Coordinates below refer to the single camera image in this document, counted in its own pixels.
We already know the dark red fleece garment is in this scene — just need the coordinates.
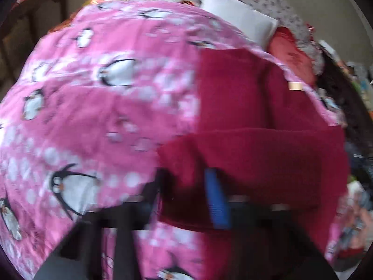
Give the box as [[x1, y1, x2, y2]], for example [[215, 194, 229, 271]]
[[157, 48, 350, 232]]

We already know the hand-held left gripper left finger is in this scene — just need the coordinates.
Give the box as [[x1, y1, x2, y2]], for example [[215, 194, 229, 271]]
[[33, 168, 166, 280]]

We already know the pile of colourful clothes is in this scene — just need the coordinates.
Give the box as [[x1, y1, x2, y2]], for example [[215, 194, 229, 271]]
[[326, 181, 373, 272]]

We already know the pink penguin print blanket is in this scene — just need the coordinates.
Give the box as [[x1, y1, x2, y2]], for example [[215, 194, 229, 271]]
[[0, 0, 347, 280]]

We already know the dark carved wooden headboard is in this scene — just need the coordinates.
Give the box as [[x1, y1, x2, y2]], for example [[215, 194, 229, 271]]
[[316, 39, 373, 158]]

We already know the dark wooden desk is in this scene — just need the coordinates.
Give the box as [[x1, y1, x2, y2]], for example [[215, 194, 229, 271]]
[[0, 0, 70, 85]]

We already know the red heart-shaped pillow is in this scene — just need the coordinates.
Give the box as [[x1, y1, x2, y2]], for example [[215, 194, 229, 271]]
[[266, 26, 318, 88]]

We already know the white pillow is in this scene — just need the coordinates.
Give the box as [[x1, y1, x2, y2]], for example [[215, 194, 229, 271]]
[[200, 0, 279, 50]]

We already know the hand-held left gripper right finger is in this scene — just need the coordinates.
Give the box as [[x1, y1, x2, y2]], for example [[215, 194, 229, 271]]
[[204, 168, 340, 280]]

